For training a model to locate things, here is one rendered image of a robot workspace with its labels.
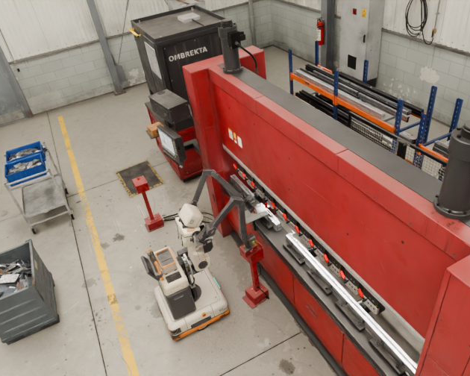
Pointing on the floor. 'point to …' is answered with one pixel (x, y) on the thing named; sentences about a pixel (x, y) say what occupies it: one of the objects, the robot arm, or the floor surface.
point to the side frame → (458, 322)
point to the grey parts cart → (41, 193)
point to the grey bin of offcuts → (19, 293)
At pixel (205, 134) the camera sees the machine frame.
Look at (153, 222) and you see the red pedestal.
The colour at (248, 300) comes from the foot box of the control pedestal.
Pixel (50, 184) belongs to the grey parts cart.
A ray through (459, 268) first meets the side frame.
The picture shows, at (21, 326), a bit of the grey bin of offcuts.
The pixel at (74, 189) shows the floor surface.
